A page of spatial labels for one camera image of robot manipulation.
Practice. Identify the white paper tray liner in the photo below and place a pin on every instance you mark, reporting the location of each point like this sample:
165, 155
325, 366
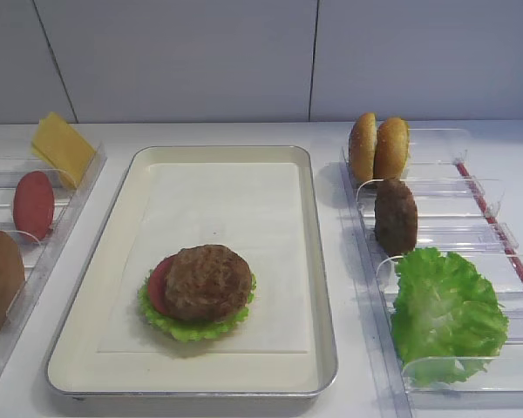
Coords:
255, 210

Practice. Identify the clear acrylic left rack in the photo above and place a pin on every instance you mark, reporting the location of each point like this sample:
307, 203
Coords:
39, 257

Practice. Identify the clear acrylic right rack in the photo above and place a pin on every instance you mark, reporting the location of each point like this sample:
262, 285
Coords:
449, 220

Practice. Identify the yellow cheese slices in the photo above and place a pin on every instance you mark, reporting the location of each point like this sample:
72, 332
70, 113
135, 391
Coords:
59, 145

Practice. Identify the red tomato slice in rack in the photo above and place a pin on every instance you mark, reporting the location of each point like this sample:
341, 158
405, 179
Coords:
33, 205

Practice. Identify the green lettuce leaf on tray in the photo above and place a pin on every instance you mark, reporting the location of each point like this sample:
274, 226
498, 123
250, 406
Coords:
185, 331

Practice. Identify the sesame bun half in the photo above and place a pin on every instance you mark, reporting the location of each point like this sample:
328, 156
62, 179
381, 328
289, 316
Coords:
362, 141
392, 149

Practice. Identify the red strip on right rack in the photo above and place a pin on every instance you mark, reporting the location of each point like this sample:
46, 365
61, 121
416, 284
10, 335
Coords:
491, 219

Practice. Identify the cream rectangular metal tray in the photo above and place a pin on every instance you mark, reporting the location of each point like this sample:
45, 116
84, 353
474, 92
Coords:
78, 367

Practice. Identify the dark brown meat patty right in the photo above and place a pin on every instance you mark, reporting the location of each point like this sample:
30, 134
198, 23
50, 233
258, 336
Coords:
396, 215

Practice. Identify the green lettuce leaf in rack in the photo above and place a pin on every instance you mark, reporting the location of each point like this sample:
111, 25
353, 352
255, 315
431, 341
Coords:
447, 324

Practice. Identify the sesame bun half right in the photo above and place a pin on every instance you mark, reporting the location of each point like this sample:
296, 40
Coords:
392, 149

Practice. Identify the clear acrylic rack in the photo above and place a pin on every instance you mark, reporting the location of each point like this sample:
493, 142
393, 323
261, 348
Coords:
449, 220
39, 257

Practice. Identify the sesame bun half left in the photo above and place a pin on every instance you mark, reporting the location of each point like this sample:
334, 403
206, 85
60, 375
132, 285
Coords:
362, 141

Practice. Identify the red tomato slice on tray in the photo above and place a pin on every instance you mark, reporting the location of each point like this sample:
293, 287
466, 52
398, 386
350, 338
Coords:
156, 285

